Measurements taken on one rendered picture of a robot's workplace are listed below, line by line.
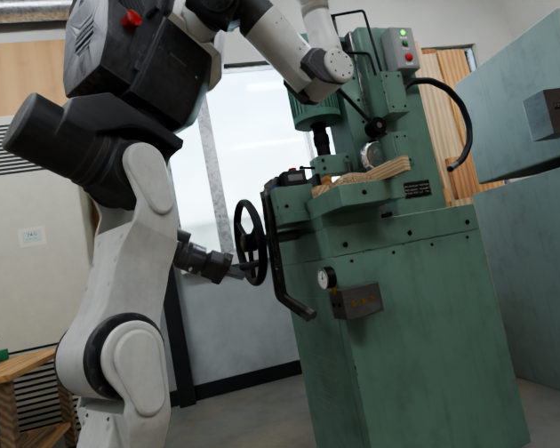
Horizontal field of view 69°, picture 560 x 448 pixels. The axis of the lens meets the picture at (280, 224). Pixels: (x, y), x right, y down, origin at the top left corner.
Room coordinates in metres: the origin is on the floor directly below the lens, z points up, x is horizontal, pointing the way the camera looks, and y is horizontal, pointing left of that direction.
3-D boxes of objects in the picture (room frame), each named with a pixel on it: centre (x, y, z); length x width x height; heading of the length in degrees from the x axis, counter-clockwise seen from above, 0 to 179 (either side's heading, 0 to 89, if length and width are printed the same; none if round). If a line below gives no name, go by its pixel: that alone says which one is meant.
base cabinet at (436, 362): (1.51, -0.32, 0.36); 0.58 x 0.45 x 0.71; 111
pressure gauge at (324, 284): (1.15, -0.10, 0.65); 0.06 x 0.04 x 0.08; 21
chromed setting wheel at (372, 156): (1.39, -0.37, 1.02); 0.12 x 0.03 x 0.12; 111
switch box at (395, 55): (1.45, -0.56, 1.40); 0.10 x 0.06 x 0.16; 111
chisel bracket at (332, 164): (1.47, -0.23, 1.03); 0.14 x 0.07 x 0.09; 111
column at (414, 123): (1.57, -0.48, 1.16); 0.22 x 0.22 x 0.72; 21
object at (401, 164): (1.35, -0.25, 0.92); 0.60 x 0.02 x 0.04; 21
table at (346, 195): (1.39, -0.12, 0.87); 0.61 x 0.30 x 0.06; 21
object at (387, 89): (1.40, -0.46, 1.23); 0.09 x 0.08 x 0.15; 111
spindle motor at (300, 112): (1.46, -0.21, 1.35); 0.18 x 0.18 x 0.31
